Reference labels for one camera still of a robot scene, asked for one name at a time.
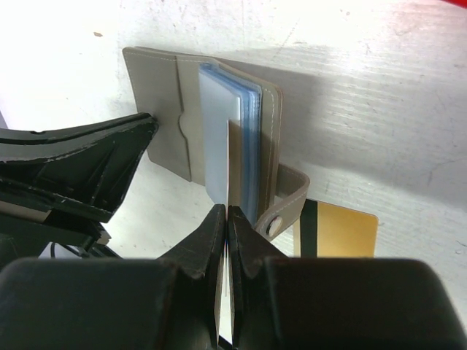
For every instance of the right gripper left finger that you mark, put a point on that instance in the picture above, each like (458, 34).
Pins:
(172, 302)

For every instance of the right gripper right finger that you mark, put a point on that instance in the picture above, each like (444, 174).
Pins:
(335, 303)

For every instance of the gold card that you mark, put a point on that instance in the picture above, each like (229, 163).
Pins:
(327, 230)
(229, 218)

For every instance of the red plastic bin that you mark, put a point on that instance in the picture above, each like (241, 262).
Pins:
(459, 3)

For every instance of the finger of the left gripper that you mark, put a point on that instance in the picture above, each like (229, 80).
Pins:
(84, 171)

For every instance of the grey card holder wallet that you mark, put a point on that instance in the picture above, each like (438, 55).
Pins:
(220, 127)

